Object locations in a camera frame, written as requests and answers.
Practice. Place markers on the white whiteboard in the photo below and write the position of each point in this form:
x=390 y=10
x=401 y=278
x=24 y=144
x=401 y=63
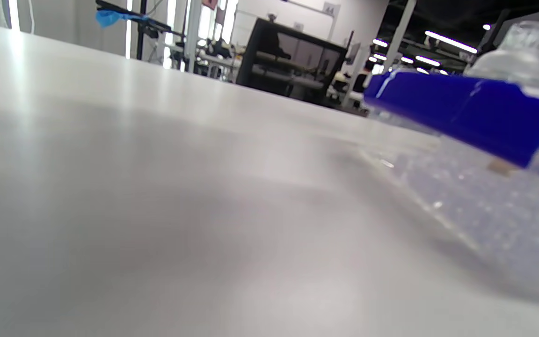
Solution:
x=293 y=16

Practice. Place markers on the black stand with blue tape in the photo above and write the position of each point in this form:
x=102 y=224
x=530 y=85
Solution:
x=141 y=23

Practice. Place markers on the clear plastic bottle blue label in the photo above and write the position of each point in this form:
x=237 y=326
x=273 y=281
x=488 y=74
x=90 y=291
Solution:
x=484 y=140

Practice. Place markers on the black open-frame cabinet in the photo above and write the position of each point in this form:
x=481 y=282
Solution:
x=288 y=61

